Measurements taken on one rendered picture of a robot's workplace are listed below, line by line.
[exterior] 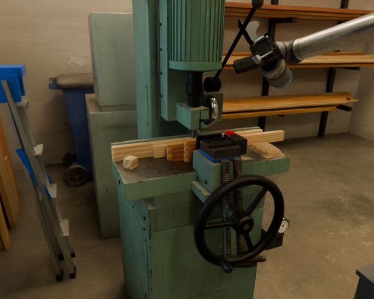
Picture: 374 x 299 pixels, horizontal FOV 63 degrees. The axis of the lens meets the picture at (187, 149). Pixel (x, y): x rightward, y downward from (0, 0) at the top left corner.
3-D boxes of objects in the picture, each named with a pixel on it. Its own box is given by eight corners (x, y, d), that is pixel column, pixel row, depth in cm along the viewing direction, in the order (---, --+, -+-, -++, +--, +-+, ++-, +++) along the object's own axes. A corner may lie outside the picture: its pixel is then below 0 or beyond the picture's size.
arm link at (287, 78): (266, 76, 128) (276, 95, 124) (256, 64, 117) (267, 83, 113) (286, 63, 124) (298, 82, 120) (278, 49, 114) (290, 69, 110)
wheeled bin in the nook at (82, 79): (63, 191, 267) (46, 80, 233) (61, 168, 314) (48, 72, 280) (135, 180, 290) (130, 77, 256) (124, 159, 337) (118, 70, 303)
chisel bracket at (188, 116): (190, 134, 103) (190, 110, 100) (175, 124, 115) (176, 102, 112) (209, 132, 106) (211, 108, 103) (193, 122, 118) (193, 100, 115)
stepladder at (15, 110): (49, 286, 168) (-26, 69, 123) (50, 257, 190) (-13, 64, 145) (79, 276, 173) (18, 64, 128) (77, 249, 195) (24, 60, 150)
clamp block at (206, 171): (209, 194, 88) (211, 165, 85) (190, 175, 100) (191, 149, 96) (252, 185, 93) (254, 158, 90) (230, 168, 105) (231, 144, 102)
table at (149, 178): (132, 219, 81) (130, 199, 79) (111, 174, 107) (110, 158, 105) (308, 182, 103) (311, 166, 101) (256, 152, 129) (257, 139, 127)
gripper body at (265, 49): (268, 28, 99) (278, 46, 109) (244, 43, 103) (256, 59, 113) (277, 46, 96) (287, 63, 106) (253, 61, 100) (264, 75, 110)
